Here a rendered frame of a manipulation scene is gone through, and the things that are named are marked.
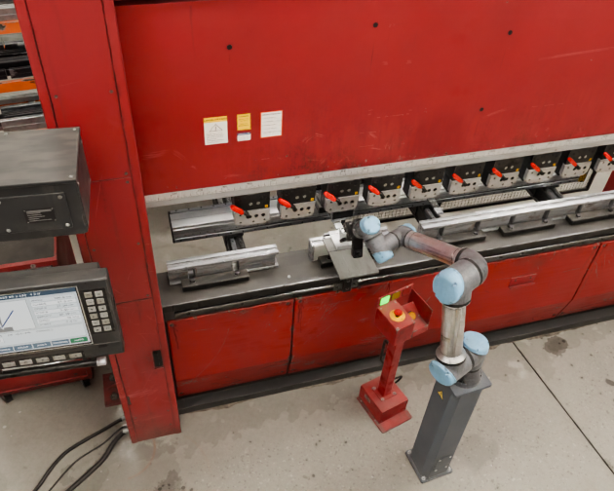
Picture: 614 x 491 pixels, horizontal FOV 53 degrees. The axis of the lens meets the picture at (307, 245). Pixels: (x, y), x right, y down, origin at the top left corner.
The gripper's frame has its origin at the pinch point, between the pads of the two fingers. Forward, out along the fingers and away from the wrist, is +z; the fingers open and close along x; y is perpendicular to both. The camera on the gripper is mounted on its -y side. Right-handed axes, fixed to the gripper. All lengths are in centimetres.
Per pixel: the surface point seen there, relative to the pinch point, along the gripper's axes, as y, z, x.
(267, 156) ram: 35, -32, 36
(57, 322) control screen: -16, -63, 116
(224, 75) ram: 59, -59, 52
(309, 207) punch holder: 16.2, -8.4, 16.9
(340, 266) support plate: -10.7, -2.8, 6.3
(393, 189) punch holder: 18.5, -11.6, -21.5
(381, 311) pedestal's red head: -33.8, 6.6, -11.8
